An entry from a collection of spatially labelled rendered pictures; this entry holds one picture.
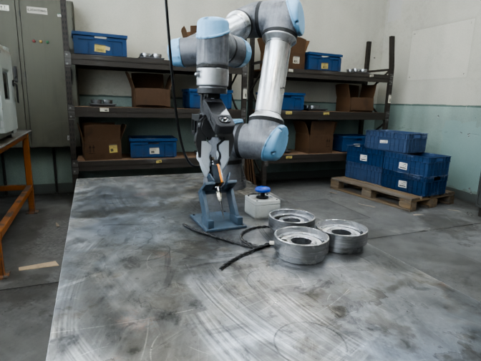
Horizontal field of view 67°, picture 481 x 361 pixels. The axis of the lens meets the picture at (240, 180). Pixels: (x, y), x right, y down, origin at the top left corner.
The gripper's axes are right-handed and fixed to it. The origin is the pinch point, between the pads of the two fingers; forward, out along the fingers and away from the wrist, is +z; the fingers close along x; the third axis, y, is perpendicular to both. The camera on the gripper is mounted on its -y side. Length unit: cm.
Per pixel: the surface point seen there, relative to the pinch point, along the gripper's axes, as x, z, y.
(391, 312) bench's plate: -9, 12, -49
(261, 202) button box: -11.4, 7.6, -3.7
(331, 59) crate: -278, -75, 315
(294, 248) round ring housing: -4.2, 8.6, -30.1
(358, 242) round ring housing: -18.8, 9.3, -30.7
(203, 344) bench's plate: 18, 12, -45
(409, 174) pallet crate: -307, 55, 201
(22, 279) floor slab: 63, 92, 158
